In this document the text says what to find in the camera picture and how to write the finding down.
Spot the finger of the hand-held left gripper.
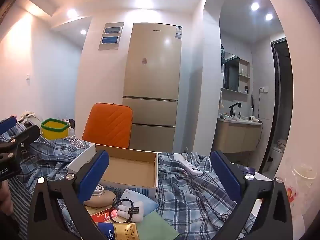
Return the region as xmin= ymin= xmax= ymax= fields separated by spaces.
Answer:
xmin=0 ymin=116 xmax=17 ymax=137
xmin=0 ymin=124 xmax=41 ymax=155

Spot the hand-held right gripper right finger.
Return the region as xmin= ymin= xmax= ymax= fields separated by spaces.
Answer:
xmin=210 ymin=150 xmax=293 ymax=240

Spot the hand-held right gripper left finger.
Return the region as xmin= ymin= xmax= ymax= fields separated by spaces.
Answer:
xmin=27 ymin=150 xmax=110 ymax=240

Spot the white cable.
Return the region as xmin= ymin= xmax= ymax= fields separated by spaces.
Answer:
xmin=92 ymin=184 xmax=105 ymax=197

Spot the beige round hand warmer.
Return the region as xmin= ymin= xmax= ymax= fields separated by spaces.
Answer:
xmin=82 ymin=189 xmax=117 ymax=208

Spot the shallow cardboard box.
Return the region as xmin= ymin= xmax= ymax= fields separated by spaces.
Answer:
xmin=67 ymin=144 xmax=158 ymax=198

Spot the black cable loop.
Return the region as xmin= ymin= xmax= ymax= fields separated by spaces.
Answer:
xmin=109 ymin=199 xmax=145 ymax=223

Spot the light blue tissue packet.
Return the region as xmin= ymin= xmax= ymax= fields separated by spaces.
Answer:
xmin=116 ymin=189 xmax=159 ymax=214

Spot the gold cardboard pack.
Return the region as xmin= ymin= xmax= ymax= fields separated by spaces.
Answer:
xmin=96 ymin=222 xmax=138 ymax=240

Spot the person's left hand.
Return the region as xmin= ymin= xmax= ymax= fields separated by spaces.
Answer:
xmin=0 ymin=181 xmax=13 ymax=214

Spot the dark blue small packet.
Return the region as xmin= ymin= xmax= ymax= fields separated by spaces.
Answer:
xmin=241 ymin=166 xmax=256 ymax=177

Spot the grey striped cloth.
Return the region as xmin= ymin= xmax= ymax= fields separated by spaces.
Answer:
xmin=7 ymin=172 xmax=40 ymax=205

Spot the yellow container green rim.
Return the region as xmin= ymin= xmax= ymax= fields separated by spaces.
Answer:
xmin=40 ymin=118 xmax=70 ymax=140

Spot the blue plaid cloth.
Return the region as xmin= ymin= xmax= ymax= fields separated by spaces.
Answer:
xmin=0 ymin=124 xmax=258 ymax=240

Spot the polka dot fabric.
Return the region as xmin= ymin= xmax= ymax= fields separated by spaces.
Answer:
xmin=67 ymin=135 xmax=92 ymax=148

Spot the white remote control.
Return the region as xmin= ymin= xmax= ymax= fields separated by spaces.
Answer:
xmin=177 ymin=154 xmax=203 ymax=176

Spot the red cardboard pack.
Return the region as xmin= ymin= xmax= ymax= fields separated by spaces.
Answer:
xmin=85 ymin=205 xmax=120 ymax=224

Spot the beige vanity cabinet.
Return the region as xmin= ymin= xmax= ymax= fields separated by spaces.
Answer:
xmin=212 ymin=117 xmax=263 ymax=153

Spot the orange chair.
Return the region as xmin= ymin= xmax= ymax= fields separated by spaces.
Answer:
xmin=82 ymin=102 xmax=133 ymax=149

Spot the black faucet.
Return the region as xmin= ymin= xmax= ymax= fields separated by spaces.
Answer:
xmin=229 ymin=102 xmax=242 ymax=117

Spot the clear plastic packaging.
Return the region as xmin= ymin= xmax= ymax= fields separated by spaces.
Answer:
xmin=285 ymin=158 xmax=318 ymax=204

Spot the bathroom mirror cabinet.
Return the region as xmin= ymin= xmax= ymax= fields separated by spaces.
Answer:
xmin=223 ymin=51 xmax=240 ymax=92

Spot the beige refrigerator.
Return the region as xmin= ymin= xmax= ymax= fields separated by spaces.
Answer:
xmin=122 ymin=22 xmax=183 ymax=153

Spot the dark door frame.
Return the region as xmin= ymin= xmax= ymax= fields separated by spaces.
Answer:
xmin=271 ymin=37 xmax=293 ymax=175

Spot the wall niche shelf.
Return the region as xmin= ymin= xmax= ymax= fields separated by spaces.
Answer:
xmin=239 ymin=58 xmax=250 ymax=94

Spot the grey wall panel box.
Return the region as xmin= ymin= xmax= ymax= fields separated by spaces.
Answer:
xmin=103 ymin=22 xmax=125 ymax=35
xmin=99 ymin=35 xmax=121 ymax=51

